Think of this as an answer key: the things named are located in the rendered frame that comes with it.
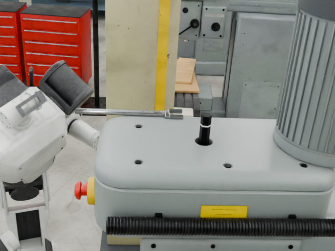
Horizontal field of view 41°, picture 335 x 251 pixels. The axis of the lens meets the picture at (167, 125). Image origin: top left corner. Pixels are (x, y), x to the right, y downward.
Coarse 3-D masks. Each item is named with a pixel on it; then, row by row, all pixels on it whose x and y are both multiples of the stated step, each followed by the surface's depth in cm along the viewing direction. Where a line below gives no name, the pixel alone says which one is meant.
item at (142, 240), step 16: (144, 240) 90; (160, 240) 90; (176, 240) 90; (192, 240) 90; (208, 240) 90; (224, 240) 90; (240, 240) 91; (256, 240) 91; (272, 240) 91; (288, 240) 91
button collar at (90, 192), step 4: (88, 180) 96; (92, 180) 95; (88, 184) 95; (92, 184) 95; (88, 188) 94; (92, 188) 94; (88, 192) 94; (92, 192) 94; (88, 196) 94; (92, 196) 94; (88, 200) 95; (92, 200) 95; (92, 204) 96
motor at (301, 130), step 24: (312, 0) 77; (312, 24) 79; (312, 48) 79; (288, 72) 87; (312, 72) 81; (288, 96) 87; (312, 96) 82; (288, 120) 88; (312, 120) 83; (288, 144) 89; (312, 144) 85
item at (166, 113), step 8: (80, 112) 100; (88, 112) 101; (96, 112) 101; (104, 112) 101; (112, 112) 101; (120, 112) 101; (128, 112) 101; (136, 112) 101; (144, 112) 102; (152, 112) 102; (160, 112) 102; (168, 112) 102; (176, 112) 104
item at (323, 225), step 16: (112, 224) 81; (128, 224) 82; (144, 224) 82; (160, 224) 82; (176, 224) 82; (192, 224) 82; (208, 224) 83; (224, 224) 83; (240, 224) 83; (256, 224) 83; (272, 224) 84; (288, 224) 84; (304, 224) 84; (320, 224) 84
